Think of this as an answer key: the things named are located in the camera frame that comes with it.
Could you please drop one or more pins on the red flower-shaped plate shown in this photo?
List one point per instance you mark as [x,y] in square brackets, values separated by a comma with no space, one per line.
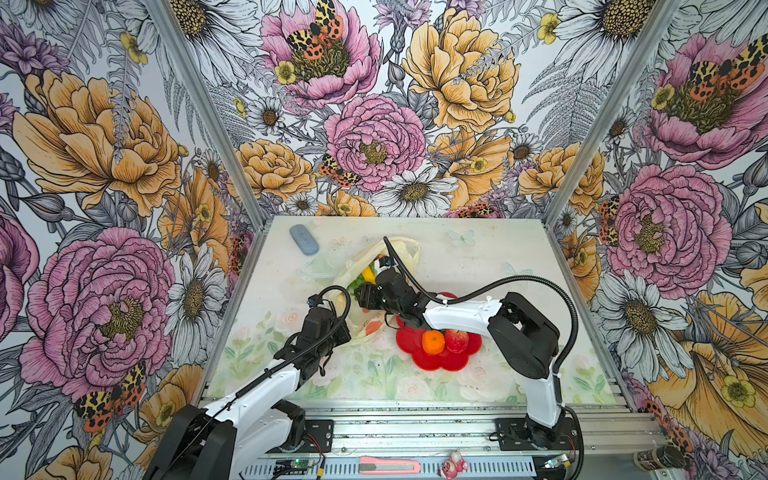
[408,341]

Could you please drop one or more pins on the green circuit board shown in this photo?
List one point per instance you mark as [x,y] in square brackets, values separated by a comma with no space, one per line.
[298,467]

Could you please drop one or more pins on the blue-grey eraser block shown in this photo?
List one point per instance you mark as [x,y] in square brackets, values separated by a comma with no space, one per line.
[304,240]

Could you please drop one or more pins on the fake yellow banana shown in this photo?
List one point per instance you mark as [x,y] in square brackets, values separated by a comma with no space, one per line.
[368,275]

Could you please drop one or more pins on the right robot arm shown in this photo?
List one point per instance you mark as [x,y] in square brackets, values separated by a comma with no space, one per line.
[528,341]

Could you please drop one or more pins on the cream printed plastic bag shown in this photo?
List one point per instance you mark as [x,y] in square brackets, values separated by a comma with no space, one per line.
[363,324]

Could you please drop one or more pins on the aluminium frame rail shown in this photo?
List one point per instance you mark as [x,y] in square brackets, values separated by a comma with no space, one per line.
[610,437]

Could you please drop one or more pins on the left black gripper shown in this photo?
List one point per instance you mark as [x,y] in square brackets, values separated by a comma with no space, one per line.
[344,337]

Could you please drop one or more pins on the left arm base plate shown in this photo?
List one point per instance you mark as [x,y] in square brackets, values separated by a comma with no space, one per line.
[310,436]

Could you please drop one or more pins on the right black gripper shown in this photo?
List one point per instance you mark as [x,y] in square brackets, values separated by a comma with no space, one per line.
[368,297]

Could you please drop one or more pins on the small pink figurine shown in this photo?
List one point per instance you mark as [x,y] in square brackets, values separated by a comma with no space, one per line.
[453,466]

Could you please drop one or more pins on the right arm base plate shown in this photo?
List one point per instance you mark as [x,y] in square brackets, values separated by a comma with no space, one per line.
[521,434]

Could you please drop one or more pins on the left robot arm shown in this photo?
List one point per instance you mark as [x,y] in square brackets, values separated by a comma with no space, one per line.
[219,440]

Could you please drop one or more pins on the fake orange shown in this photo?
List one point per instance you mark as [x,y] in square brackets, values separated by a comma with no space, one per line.
[433,342]

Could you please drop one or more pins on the fake red apple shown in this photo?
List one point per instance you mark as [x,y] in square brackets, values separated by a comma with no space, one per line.
[456,341]

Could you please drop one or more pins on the dark cylindrical can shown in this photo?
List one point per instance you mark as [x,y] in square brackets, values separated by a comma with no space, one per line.
[660,458]

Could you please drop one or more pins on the pink utility knife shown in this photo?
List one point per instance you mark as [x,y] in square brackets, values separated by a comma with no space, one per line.
[388,466]

